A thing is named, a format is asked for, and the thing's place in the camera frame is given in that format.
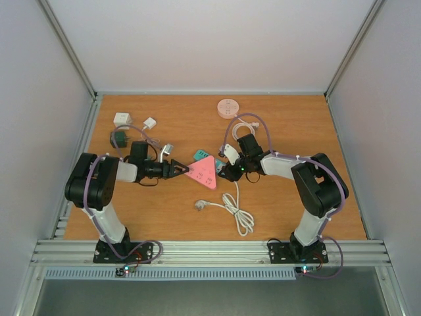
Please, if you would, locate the pink triangular power strip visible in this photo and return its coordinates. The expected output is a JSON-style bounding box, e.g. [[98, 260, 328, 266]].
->
[[186, 156, 216, 190]]

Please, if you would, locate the teal power strip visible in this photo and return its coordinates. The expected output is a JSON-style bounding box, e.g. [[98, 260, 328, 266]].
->
[[193, 149, 226, 174]]

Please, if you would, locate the white usb charger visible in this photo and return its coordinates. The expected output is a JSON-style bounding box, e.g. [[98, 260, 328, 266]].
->
[[143, 117, 157, 130]]

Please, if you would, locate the green cube socket adapter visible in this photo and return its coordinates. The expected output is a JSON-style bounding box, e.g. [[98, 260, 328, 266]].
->
[[109, 130, 130, 148]]

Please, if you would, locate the round pink power strip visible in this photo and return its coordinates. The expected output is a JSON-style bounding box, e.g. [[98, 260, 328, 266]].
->
[[216, 98, 239, 119]]

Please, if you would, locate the white cube socket adapter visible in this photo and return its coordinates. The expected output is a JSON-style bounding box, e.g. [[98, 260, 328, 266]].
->
[[113, 112, 132, 130]]

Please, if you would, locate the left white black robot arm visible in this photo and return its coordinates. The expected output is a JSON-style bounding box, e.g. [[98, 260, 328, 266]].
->
[[64, 141, 189, 263]]

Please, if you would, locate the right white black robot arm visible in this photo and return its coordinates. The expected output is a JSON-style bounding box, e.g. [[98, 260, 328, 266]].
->
[[219, 134, 349, 261]]

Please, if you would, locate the left controller board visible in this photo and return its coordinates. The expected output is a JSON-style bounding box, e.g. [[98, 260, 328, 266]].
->
[[114, 266, 137, 278]]

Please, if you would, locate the controller board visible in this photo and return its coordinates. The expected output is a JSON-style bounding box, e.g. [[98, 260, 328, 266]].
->
[[295, 265, 320, 275], [114, 266, 137, 278]]

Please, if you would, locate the right controller board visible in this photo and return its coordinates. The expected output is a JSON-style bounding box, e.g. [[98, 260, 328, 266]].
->
[[295, 265, 320, 275]]

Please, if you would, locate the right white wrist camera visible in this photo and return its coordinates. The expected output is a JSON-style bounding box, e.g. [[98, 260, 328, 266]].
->
[[219, 144, 240, 165]]

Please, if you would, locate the pink usb cable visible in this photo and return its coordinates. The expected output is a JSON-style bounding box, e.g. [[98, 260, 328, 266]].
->
[[140, 127, 162, 149]]

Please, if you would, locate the white power cord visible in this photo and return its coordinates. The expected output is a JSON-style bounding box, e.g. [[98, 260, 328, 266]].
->
[[193, 180, 255, 236]]

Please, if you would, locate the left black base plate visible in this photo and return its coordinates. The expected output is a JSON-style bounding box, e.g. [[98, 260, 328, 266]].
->
[[93, 240, 153, 264]]

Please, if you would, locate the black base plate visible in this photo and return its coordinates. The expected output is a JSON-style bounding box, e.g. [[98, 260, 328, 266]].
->
[[93, 240, 153, 264], [266, 238, 329, 265]]

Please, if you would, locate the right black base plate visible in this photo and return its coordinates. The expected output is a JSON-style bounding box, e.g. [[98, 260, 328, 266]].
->
[[266, 238, 329, 265]]

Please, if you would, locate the aluminium front rail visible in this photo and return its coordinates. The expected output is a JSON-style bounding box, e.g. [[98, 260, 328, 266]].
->
[[30, 240, 391, 267]]

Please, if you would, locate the grey slotted cable duct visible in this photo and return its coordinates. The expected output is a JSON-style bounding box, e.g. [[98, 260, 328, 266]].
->
[[45, 267, 296, 281]]

